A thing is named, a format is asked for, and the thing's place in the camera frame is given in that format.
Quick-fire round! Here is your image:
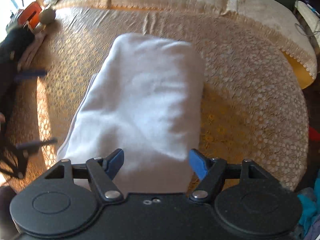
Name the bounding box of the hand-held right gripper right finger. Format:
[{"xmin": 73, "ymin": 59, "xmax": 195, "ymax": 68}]
[{"xmin": 189, "ymin": 149, "xmax": 275, "ymax": 202}]

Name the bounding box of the teal cloth pile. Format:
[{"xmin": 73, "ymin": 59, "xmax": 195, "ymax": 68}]
[{"xmin": 296, "ymin": 125, "xmax": 320, "ymax": 240}]

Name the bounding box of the black cloth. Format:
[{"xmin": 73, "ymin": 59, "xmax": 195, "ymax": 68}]
[{"xmin": 0, "ymin": 27, "xmax": 36, "ymax": 64}]

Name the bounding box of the light pink cloth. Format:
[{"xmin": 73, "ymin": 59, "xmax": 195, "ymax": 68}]
[{"xmin": 19, "ymin": 26, "xmax": 48, "ymax": 68}]

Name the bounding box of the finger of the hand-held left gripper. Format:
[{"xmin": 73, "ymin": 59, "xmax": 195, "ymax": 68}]
[
  {"xmin": 14, "ymin": 139, "xmax": 58, "ymax": 179},
  {"xmin": 5, "ymin": 50, "xmax": 48, "ymax": 98}
]

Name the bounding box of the white printed t-shirt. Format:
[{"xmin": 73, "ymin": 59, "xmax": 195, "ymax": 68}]
[{"xmin": 56, "ymin": 32, "xmax": 206, "ymax": 194}]

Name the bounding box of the orange box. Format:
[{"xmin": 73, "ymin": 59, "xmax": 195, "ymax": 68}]
[{"xmin": 19, "ymin": 2, "xmax": 43, "ymax": 25}]

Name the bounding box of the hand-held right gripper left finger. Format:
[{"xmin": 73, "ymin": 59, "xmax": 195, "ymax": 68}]
[{"xmin": 44, "ymin": 149, "xmax": 125, "ymax": 202}]

